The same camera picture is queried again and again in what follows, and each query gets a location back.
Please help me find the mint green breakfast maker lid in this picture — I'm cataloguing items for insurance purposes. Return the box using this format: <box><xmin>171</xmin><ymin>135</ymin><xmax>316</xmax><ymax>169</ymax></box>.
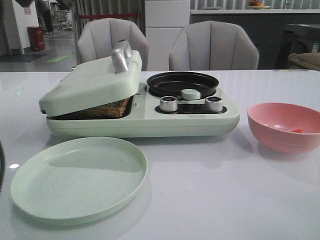
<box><xmin>39</xmin><ymin>50</ymin><xmax>142</xmax><ymax>117</ymax></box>

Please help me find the pink plastic bowl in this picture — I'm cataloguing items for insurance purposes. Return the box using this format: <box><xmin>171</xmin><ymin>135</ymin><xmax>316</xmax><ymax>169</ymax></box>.
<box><xmin>247</xmin><ymin>102</ymin><xmax>320</xmax><ymax>154</ymax></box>

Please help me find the orange shrimp piece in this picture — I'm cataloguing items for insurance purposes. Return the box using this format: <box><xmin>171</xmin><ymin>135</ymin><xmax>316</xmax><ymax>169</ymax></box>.
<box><xmin>291</xmin><ymin>129</ymin><xmax>304</xmax><ymax>133</ymax></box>

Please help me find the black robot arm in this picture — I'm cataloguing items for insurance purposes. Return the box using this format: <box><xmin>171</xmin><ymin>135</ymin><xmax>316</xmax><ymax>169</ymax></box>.
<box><xmin>0</xmin><ymin>143</ymin><xmax>6</xmax><ymax>191</ymax></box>

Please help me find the mint green breakfast maker base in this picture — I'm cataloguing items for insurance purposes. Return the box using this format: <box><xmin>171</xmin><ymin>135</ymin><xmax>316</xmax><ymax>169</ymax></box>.
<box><xmin>46</xmin><ymin>81</ymin><xmax>240</xmax><ymax>138</ymax></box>

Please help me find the left silver control knob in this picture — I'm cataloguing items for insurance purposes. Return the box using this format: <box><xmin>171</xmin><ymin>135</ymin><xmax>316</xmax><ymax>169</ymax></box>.
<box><xmin>159</xmin><ymin>96</ymin><xmax>178</xmax><ymax>113</ymax></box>

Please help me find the silver control knob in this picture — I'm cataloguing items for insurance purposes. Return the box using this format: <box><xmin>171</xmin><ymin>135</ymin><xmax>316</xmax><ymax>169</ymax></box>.
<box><xmin>204</xmin><ymin>96</ymin><xmax>223</xmax><ymax>113</ymax></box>
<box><xmin>159</xmin><ymin>96</ymin><xmax>178</xmax><ymax>113</ymax></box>

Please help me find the black round frying pan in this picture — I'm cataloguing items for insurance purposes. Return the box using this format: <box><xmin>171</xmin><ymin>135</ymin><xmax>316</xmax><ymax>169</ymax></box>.
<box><xmin>146</xmin><ymin>71</ymin><xmax>219</xmax><ymax>99</ymax></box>

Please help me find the right silver control knob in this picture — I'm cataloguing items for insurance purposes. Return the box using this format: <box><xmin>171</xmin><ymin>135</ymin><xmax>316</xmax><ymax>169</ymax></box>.
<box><xmin>204</xmin><ymin>96</ymin><xmax>223</xmax><ymax>113</ymax></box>

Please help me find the right grey upholstered chair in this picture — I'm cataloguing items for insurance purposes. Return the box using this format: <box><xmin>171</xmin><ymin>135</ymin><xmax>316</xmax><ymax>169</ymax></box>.
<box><xmin>168</xmin><ymin>20</ymin><xmax>260</xmax><ymax>71</ymax></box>

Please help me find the grey upholstered chair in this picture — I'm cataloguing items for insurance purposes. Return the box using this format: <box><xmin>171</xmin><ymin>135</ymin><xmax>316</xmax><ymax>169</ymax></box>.
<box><xmin>168</xmin><ymin>20</ymin><xmax>260</xmax><ymax>71</ymax></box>
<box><xmin>77</xmin><ymin>18</ymin><xmax>149</xmax><ymax>72</ymax></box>

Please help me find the white refrigerator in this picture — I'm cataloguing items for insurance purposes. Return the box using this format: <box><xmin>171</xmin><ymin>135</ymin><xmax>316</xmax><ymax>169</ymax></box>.
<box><xmin>144</xmin><ymin>0</ymin><xmax>190</xmax><ymax>71</ymax></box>

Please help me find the left grey upholstered chair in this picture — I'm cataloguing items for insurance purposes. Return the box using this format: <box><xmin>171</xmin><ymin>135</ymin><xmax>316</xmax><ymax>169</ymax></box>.
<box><xmin>77</xmin><ymin>18</ymin><xmax>149</xmax><ymax>72</ymax></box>

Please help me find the mint green round plate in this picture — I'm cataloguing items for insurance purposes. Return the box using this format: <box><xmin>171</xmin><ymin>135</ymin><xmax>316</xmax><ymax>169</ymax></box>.
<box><xmin>10</xmin><ymin>137</ymin><xmax>148</xmax><ymax>226</ymax></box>

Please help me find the red barrier belt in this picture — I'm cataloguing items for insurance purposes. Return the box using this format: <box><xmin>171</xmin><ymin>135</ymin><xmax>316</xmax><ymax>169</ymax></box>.
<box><xmin>76</xmin><ymin>12</ymin><xmax>140</xmax><ymax>20</ymax></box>

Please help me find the dark grey counter cabinet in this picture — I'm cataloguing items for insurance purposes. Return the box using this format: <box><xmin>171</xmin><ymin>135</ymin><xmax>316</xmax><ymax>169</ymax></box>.
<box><xmin>190</xmin><ymin>9</ymin><xmax>320</xmax><ymax>70</ymax></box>

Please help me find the fruit plate on counter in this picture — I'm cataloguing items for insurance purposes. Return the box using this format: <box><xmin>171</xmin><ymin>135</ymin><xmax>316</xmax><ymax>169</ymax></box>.
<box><xmin>247</xmin><ymin>0</ymin><xmax>271</xmax><ymax>10</ymax></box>

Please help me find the red trash bin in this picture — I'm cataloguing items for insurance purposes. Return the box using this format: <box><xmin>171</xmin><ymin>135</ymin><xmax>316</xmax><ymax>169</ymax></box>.
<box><xmin>27</xmin><ymin>26</ymin><xmax>45</xmax><ymax>52</ymax></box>

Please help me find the dark washing machine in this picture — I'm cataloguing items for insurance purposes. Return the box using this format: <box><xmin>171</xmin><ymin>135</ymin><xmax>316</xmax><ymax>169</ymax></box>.
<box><xmin>275</xmin><ymin>24</ymin><xmax>320</xmax><ymax>69</ymax></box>

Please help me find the person in background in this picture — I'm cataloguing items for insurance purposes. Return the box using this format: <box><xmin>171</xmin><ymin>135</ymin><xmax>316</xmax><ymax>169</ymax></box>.
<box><xmin>34</xmin><ymin>0</ymin><xmax>54</xmax><ymax>35</ymax></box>

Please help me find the olive cushion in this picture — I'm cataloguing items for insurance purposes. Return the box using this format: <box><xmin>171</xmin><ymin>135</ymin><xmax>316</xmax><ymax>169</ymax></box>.
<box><xmin>288</xmin><ymin>52</ymin><xmax>320</xmax><ymax>71</ymax></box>

